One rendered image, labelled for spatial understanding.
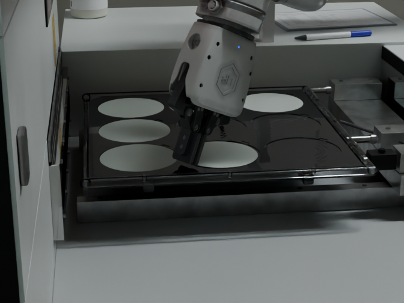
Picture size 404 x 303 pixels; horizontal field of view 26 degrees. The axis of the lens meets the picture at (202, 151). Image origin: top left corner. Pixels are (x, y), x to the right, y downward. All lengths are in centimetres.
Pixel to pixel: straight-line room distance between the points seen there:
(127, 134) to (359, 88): 43
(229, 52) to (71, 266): 32
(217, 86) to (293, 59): 41
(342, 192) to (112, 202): 30
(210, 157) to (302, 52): 39
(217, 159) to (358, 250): 21
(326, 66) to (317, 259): 50
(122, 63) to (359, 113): 39
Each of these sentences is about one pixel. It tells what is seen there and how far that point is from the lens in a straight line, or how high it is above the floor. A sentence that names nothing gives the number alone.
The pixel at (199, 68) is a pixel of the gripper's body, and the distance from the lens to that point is 105.
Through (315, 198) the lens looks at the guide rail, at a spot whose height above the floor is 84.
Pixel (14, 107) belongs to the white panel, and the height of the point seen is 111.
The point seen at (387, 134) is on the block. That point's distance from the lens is 122.
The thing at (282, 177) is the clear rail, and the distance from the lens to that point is 108.
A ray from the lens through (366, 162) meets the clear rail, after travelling 113.
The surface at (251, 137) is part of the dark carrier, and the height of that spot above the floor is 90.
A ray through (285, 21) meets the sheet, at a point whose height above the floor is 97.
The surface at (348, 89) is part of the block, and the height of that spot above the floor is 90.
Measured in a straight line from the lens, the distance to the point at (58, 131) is 111.
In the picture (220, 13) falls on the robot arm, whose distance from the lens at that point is 106.
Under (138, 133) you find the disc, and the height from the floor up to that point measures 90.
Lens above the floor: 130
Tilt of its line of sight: 20 degrees down
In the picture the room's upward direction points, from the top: straight up
